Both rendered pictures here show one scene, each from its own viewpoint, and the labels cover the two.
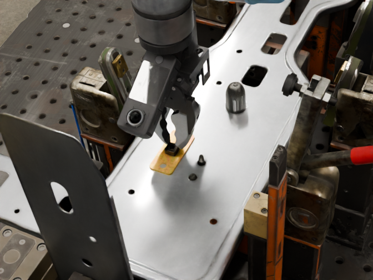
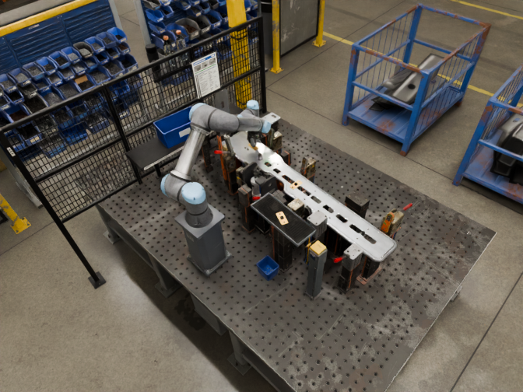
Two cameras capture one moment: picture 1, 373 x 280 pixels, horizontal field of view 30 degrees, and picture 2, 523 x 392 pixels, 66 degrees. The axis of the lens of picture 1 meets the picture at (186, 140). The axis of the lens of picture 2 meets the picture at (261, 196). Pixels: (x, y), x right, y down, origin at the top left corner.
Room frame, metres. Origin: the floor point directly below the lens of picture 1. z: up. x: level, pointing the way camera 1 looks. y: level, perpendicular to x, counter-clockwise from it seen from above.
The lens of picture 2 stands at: (1.46, -1.98, 2.84)
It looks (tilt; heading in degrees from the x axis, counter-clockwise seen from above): 48 degrees down; 110
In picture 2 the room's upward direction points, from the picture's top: 4 degrees counter-clockwise
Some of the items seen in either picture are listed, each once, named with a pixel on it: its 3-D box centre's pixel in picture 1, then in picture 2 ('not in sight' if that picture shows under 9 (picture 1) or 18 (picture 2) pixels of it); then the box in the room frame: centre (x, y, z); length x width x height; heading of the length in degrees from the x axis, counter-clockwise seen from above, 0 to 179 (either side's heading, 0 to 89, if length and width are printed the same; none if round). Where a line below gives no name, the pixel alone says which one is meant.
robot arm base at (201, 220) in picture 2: not in sight; (198, 211); (0.63, -0.74, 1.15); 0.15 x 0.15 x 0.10
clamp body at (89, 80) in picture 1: (114, 151); (275, 153); (0.82, 0.13, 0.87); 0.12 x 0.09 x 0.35; 59
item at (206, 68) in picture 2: not in sight; (205, 75); (0.24, 0.35, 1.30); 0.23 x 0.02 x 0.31; 59
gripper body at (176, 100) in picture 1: (172, 60); (254, 130); (0.71, 0.01, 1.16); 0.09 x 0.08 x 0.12; 149
